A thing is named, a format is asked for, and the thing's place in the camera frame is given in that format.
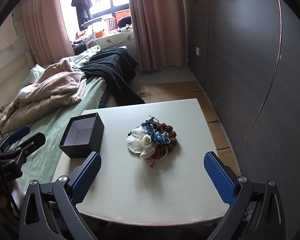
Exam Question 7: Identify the red string bracelet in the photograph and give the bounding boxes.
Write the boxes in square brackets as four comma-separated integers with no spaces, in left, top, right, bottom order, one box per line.
[149,145,169,168]

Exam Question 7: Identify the blue knotted cord bracelet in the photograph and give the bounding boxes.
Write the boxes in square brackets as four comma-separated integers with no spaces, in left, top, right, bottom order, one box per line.
[141,120,171,146]

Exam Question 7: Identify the black jewelry box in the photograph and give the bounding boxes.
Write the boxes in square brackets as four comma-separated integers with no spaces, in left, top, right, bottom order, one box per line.
[59,113,104,158]

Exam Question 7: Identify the green bed sheet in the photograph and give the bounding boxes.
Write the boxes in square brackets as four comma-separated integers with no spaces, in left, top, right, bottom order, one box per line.
[12,77,107,193]

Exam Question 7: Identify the cream bed headboard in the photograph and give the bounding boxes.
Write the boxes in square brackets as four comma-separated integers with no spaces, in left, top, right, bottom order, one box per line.
[0,50,34,107]

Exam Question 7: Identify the beige pink quilt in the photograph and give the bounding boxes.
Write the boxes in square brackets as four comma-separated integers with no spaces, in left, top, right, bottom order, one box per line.
[0,60,87,133]

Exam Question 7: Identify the beige hanging cloth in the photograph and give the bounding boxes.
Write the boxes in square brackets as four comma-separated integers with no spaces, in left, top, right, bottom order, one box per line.
[0,14,17,50]

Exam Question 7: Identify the black knit blanket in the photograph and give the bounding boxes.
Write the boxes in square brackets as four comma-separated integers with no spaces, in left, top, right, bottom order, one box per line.
[80,48,145,106]

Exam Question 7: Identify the pink curtain left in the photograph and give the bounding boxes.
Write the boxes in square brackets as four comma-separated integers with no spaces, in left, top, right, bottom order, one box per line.
[20,0,74,66]

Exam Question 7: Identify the pink curtain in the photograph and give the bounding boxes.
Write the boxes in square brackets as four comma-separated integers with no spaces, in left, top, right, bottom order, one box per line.
[129,0,186,71]
[20,0,74,66]

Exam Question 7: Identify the cardboard floor sheets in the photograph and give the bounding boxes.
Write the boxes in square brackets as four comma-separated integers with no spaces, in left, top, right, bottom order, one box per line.
[134,81,241,175]

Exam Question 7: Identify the floral window seat cushion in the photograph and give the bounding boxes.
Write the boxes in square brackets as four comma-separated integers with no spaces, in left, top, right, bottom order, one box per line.
[94,25,134,50]

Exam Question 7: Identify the dark hanging clothes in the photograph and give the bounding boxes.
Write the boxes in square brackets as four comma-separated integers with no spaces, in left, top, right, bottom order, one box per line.
[71,0,92,31]

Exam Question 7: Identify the pink curtain right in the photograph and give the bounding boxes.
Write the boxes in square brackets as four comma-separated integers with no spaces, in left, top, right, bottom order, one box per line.
[129,0,186,71]

